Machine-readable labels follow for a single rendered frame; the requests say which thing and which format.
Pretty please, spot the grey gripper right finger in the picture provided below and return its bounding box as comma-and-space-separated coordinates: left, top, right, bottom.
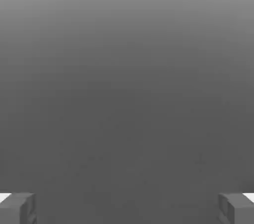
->
217, 192, 254, 224

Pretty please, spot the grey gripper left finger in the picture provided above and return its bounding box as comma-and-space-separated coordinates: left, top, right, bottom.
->
0, 192, 38, 224

